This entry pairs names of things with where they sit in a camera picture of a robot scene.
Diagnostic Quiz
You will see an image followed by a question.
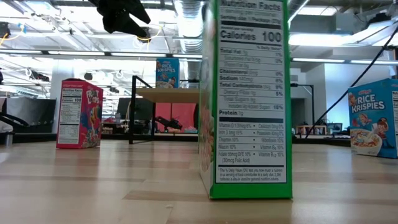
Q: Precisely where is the black metal bracket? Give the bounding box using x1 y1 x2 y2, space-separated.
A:
290 82 315 105

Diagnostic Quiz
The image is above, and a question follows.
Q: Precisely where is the black monitor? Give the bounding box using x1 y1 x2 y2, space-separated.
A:
116 98 153 121

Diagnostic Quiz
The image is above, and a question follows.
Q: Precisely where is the silver ventilation duct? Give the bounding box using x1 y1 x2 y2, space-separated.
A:
174 0 206 90

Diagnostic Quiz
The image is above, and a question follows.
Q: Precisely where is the small wooden rack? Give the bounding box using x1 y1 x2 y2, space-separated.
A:
297 124 327 136

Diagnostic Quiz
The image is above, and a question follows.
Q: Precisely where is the red Froot Loops cereal box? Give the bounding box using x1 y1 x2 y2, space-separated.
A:
55 78 104 149

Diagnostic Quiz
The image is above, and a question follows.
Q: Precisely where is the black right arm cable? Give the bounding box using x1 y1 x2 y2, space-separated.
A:
305 26 398 140

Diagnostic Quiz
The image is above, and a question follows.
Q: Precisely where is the black ceiling dome device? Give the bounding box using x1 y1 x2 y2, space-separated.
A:
136 26 154 43

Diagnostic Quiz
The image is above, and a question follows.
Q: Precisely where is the green cereal box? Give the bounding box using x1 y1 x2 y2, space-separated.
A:
198 0 293 200

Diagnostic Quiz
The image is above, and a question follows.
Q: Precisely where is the black partition panel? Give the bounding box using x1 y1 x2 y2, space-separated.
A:
6 98 57 134

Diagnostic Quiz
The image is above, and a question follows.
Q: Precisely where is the ceiling light bar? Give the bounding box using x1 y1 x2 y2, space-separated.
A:
292 57 398 66
46 50 205 62

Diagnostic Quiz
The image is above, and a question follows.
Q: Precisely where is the wooden shelf with black frame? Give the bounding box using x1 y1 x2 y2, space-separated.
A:
126 75 200 145

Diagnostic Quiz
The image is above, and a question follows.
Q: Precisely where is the blue Rice Krispies cereal box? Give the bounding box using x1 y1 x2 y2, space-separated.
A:
155 58 180 89
347 78 398 159

